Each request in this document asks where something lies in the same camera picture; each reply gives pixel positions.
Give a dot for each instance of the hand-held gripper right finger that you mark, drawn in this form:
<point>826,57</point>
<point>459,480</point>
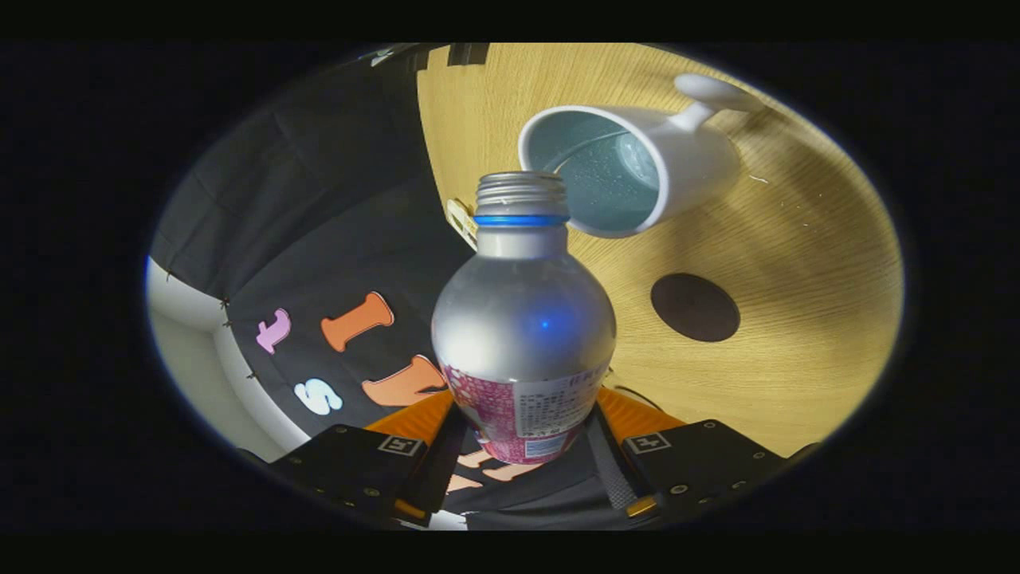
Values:
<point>612,478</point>

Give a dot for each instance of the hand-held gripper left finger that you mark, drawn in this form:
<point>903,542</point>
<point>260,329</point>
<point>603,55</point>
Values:
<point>434,478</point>

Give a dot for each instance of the silver juice bottle pink label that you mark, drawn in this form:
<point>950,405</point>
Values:
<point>522,319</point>

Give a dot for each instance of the dark round coaster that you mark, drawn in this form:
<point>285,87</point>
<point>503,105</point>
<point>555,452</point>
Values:
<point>695,308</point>

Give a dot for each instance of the white cup blue inside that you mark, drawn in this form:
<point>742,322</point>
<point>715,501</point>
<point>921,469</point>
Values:
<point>701,167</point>

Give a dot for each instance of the white compartment tray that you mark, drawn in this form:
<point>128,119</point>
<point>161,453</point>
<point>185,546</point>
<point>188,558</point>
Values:
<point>464,225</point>

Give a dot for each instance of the wooden table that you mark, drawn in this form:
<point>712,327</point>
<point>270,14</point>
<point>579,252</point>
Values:
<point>797,263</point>

